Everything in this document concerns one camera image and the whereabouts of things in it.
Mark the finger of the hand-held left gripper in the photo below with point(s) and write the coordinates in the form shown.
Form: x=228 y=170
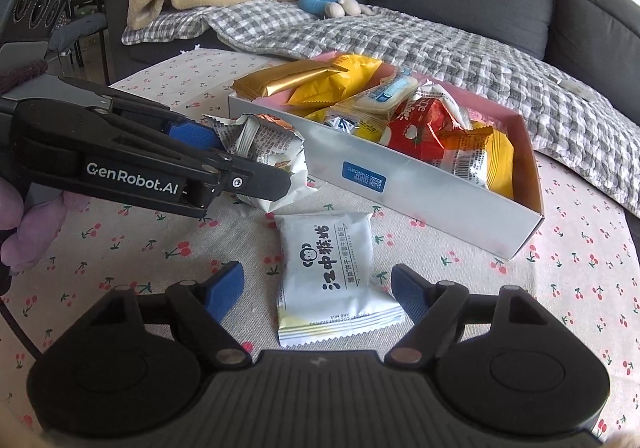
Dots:
x=260 y=183
x=192 y=134

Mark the gold snack packet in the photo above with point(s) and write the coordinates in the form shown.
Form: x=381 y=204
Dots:
x=280 y=78

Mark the yellow labelled packet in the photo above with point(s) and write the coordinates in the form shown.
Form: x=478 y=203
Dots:
x=370 y=130

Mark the white blue-label bread packet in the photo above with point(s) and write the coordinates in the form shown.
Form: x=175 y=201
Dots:
x=380 y=95

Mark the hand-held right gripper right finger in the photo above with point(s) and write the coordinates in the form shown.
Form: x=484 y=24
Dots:
x=407 y=290

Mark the long yellow snack packet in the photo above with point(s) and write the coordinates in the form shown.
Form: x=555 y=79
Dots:
x=340 y=78

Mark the cherry print tablecloth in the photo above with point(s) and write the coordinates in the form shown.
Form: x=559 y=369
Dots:
x=150 y=248

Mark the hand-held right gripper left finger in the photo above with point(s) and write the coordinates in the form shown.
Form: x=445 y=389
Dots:
x=225 y=290

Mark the white nut-print snack packet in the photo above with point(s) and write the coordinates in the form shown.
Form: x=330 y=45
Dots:
x=270 y=143

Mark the grey checked quilt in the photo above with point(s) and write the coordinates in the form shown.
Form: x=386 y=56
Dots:
x=450 y=48

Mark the person's left hand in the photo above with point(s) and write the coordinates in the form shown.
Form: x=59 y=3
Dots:
x=40 y=228

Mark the white monkey-print snack packet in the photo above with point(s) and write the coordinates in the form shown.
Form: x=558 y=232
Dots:
x=325 y=268

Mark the red triangular snack packet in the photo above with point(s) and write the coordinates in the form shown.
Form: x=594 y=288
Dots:
x=415 y=138

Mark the grey white snack packet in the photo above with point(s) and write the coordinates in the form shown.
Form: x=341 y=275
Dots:
x=342 y=125

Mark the white box pink inside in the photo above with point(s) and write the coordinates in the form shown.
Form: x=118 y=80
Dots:
x=450 y=198

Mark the small white packet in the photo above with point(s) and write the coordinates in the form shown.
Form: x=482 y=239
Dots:
x=577 y=89

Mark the dark knit cloth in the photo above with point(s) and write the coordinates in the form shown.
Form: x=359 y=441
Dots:
x=22 y=75

